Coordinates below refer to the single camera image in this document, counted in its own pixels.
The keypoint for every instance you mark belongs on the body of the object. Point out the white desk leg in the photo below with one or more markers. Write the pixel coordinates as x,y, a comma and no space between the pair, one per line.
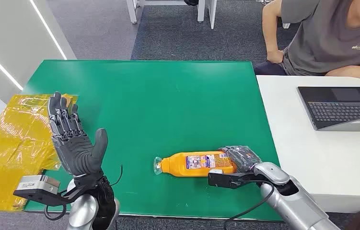
212,14

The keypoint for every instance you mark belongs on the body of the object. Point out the orange plastic bottle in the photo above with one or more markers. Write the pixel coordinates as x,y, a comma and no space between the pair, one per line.
176,165

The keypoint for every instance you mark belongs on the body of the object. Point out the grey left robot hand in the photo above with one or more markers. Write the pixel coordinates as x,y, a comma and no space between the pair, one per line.
75,149

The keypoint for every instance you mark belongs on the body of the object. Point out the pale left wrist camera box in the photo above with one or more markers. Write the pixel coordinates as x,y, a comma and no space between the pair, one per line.
37,184

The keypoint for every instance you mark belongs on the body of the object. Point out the dark grey laptop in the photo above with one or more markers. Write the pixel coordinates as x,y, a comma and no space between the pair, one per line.
341,111

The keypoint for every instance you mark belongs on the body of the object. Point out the green table mat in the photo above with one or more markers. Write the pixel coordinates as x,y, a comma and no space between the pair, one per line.
167,104

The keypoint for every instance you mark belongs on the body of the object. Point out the white desk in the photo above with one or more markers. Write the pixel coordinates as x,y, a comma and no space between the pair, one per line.
310,165

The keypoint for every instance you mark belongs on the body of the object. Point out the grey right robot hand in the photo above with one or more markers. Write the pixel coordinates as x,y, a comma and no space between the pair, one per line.
241,157

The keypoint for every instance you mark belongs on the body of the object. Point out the person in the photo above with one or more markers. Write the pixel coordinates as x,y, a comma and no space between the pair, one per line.
326,38

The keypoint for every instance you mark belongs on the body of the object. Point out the white desk frame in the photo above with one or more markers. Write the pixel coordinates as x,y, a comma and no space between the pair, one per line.
131,12

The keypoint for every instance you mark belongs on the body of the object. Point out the black chair base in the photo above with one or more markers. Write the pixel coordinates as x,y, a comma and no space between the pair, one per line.
191,2

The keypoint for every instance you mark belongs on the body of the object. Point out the yellow tape-wrapped cardboard box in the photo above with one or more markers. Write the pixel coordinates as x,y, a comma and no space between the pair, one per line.
8,143

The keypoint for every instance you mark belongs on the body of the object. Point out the person's right hand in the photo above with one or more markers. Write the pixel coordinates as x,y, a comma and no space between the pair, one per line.
276,56

